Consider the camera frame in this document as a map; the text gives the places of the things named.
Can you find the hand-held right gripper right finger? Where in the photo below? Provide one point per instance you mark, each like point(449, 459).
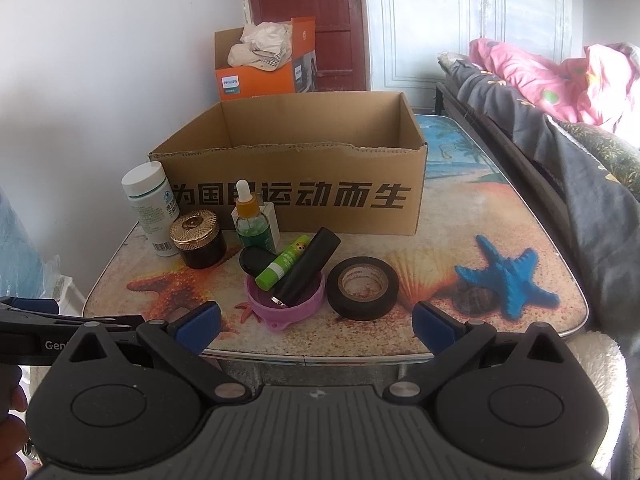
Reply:
point(432, 327)

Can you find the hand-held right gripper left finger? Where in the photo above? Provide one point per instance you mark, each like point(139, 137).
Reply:
point(200, 327)

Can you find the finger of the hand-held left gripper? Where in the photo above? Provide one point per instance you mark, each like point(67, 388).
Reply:
point(30, 306)
point(40, 325)

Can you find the black tape roll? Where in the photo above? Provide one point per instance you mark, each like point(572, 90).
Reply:
point(360, 310)

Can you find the dark jar with gold lid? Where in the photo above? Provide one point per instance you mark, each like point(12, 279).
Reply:
point(200, 250)

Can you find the black oval case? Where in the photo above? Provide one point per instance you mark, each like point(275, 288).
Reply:
point(252, 260)

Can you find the purple plastic lid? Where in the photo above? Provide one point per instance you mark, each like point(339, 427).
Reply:
point(300, 312)

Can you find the green lip balm stick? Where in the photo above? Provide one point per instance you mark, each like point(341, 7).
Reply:
point(280, 265)

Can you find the green dropper bottle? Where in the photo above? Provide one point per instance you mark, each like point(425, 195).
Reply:
point(247, 230)

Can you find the small white carton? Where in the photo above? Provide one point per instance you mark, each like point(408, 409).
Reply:
point(273, 225)

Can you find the black cylindrical tube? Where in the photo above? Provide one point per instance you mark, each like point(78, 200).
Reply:
point(310, 265)

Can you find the white pill bottle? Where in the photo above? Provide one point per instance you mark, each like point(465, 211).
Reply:
point(145, 200)

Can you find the brown cardboard box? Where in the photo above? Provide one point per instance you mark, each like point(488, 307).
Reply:
point(300, 200)

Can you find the person's left hand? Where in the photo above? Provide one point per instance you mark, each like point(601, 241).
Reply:
point(12, 430)

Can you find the white fleece cloth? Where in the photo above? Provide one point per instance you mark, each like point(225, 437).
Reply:
point(605, 385)

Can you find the grey patterned blanket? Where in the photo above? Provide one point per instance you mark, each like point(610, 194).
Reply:
point(575, 185)

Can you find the dark floral quilt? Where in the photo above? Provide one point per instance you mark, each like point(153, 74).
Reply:
point(600, 142)

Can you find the orange appliance box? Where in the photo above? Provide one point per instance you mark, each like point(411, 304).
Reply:
point(260, 82)

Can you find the pink patterned blanket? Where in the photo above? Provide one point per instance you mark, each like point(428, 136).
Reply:
point(525, 70)

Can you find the cream crumpled cloth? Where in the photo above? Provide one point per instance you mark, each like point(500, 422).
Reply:
point(260, 40)

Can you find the white panelled wardrobe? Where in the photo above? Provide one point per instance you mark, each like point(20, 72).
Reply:
point(425, 25)

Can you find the dark red wooden door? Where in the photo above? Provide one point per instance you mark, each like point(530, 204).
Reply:
point(310, 0)

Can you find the dark bed frame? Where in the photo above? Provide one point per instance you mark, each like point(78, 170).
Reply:
point(480, 130)

